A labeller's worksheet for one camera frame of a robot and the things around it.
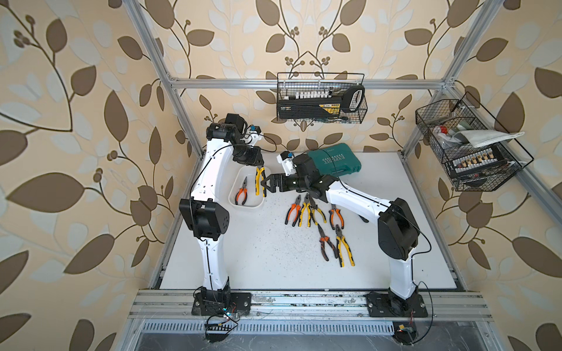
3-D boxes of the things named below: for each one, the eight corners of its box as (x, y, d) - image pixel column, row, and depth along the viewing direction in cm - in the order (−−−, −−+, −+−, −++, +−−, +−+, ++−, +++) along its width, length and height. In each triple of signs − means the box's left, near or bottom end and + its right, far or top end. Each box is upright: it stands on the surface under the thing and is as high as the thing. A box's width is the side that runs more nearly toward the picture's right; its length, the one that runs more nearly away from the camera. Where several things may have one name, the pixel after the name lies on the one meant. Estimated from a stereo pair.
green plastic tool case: (325, 181, 111) (327, 174, 106) (311, 157, 122) (312, 149, 118) (361, 171, 116) (364, 163, 111) (344, 149, 127) (346, 140, 122)
